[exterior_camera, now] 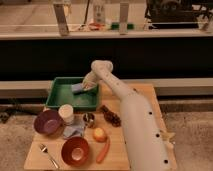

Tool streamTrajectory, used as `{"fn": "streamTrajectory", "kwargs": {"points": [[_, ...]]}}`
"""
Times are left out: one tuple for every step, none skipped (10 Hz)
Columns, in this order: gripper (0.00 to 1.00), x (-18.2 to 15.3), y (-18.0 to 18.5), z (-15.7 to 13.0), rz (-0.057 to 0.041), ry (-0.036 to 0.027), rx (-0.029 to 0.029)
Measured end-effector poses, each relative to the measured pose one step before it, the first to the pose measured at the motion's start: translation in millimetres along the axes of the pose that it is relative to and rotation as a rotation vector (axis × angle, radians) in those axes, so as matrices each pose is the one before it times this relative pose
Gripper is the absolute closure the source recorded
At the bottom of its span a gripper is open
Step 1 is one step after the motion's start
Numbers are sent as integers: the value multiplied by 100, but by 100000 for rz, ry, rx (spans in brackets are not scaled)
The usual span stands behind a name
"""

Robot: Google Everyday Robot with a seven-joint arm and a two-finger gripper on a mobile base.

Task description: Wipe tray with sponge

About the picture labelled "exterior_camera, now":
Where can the grey-blue cloth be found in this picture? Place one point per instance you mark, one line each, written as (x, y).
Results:
(77, 128)

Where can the wooden board table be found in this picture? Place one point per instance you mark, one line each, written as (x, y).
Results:
(116, 158)

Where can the yellow apple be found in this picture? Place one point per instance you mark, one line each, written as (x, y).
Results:
(99, 135)

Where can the green plastic tray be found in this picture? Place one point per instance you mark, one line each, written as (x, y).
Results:
(61, 93)

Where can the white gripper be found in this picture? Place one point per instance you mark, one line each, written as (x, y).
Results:
(90, 81)

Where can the dark grape bunch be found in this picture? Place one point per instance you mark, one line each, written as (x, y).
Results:
(110, 116)

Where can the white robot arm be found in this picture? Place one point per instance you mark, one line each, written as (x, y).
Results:
(144, 145)

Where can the purple bowl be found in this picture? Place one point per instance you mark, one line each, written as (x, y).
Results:
(47, 122)

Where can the orange carrot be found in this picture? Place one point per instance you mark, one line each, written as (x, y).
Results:
(103, 152)

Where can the red bowl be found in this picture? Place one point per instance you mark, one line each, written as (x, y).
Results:
(75, 151)

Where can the blue sponge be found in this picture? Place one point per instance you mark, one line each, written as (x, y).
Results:
(77, 88)

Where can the white cup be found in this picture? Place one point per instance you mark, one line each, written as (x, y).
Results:
(67, 114)

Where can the silver fork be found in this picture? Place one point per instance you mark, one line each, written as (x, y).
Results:
(44, 150)

